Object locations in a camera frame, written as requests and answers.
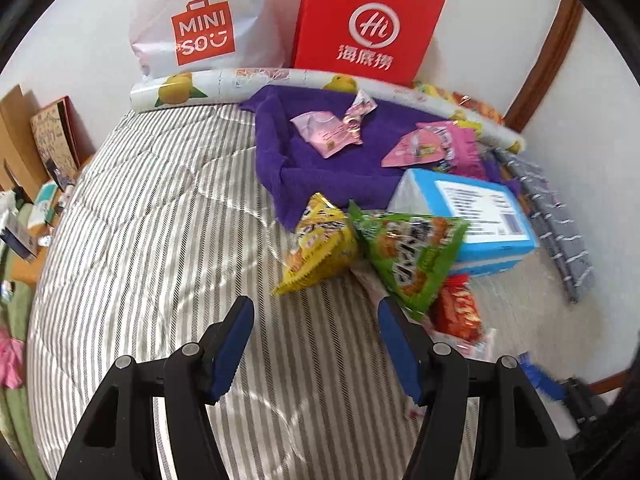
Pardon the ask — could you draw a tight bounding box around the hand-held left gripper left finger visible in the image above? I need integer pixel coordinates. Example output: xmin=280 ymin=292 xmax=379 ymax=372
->
xmin=55 ymin=296 xmax=256 ymax=480

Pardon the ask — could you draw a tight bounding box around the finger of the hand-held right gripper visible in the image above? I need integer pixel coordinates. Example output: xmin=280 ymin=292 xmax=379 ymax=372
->
xmin=517 ymin=351 xmax=571 ymax=403

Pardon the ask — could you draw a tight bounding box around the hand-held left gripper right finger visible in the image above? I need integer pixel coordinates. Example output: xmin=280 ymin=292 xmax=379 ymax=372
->
xmin=377 ymin=296 xmax=578 ymax=480

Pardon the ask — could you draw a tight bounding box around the red snack packet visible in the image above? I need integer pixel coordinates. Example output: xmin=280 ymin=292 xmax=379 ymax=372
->
xmin=429 ymin=275 xmax=497 ymax=361

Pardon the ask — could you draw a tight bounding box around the pale pink packet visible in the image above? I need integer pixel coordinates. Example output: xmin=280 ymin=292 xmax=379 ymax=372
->
xmin=350 ymin=266 xmax=396 ymax=311

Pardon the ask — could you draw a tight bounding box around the green snack packet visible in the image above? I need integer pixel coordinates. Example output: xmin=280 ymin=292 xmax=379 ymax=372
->
xmin=347 ymin=200 xmax=470 ymax=322

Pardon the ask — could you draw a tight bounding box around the yellow snack packet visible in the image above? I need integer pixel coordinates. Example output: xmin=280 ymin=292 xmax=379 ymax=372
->
xmin=274 ymin=192 xmax=358 ymax=296

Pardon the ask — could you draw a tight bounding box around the purple towel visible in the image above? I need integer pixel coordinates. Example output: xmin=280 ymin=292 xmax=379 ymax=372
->
xmin=239 ymin=85 xmax=521 ymax=233

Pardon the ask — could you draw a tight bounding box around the magenta snack packet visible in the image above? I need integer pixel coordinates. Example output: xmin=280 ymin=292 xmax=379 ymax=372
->
xmin=417 ymin=121 xmax=488 ymax=181

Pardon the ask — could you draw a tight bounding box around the light pink snack packet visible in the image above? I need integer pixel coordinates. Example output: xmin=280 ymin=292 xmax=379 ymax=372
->
xmin=291 ymin=110 xmax=363 ymax=159

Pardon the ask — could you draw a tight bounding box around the small pink snack packet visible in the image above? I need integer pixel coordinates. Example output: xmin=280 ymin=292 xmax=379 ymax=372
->
xmin=342 ymin=89 xmax=378 ymax=126

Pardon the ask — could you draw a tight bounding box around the wooden baseboard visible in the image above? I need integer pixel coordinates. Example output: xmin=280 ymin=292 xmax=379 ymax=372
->
xmin=585 ymin=367 xmax=633 ymax=396

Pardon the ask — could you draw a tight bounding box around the striped mattress pad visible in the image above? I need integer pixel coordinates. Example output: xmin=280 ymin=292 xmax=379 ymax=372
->
xmin=27 ymin=105 xmax=576 ymax=480

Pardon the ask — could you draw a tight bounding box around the grey checked folded cloth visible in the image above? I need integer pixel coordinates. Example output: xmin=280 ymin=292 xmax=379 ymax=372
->
xmin=482 ymin=147 xmax=596 ymax=303

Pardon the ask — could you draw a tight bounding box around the blue tissue box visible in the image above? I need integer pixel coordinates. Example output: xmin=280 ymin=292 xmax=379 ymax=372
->
xmin=387 ymin=167 xmax=541 ymax=277

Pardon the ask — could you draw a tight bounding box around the wooden nightstand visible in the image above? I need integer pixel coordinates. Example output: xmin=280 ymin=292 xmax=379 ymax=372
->
xmin=0 ymin=155 xmax=96 ymax=286

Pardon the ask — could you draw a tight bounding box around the pink cloth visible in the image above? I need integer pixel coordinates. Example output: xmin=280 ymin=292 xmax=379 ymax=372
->
xmin=0 ymin=337 xmax=26 ymax=388

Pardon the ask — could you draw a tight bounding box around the green blanket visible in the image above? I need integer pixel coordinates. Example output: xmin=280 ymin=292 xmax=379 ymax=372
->
xmin=0 ymin=280 xmax=51 ymax=480

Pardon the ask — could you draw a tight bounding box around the dark blue box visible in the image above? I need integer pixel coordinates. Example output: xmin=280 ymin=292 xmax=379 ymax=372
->
xmin=0 ymin=225 xmax=41 ymax=262

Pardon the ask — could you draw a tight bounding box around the teal white tube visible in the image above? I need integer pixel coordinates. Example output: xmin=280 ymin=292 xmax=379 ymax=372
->
xmin=31 ymin=183 xmax=63 ymax=223

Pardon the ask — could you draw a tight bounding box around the orange chips packet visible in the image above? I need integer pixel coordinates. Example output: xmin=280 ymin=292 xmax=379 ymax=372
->
xmin=447 ymin=91 xmax=503 ymax=126

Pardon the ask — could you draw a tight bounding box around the fruit print paper roll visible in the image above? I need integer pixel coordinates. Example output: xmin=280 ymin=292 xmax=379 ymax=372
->
xmin=130 ymin=67 xmax=527 ymax=155

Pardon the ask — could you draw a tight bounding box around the yellow chips packet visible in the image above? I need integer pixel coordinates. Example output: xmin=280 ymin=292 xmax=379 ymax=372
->
xmin=412 ymin=80 xmax=453 ymax=101

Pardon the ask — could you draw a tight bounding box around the brown printed book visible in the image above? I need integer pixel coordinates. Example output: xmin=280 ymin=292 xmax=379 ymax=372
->
xmin=29 ymin=96 xmax=96 ymax=181

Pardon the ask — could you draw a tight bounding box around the white plastic shopping bag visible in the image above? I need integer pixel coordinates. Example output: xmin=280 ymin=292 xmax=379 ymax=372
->
xmin=129 ymin=0 xmax=301 ymax=78

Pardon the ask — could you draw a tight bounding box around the red paper bag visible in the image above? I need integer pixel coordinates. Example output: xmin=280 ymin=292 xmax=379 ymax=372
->
xmin=291 ymin=0 xmax=447 ymax=87

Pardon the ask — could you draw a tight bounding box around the wooden door frame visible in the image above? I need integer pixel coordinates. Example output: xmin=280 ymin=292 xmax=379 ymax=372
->
xmin=502 ymin=0 xmax=585 ymax=133

